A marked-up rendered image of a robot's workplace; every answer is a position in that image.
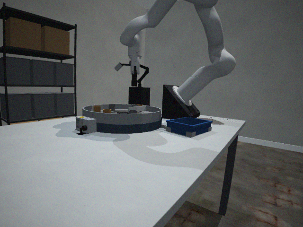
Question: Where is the dark blue crate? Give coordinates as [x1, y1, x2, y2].
[166, 117, 213, 137]

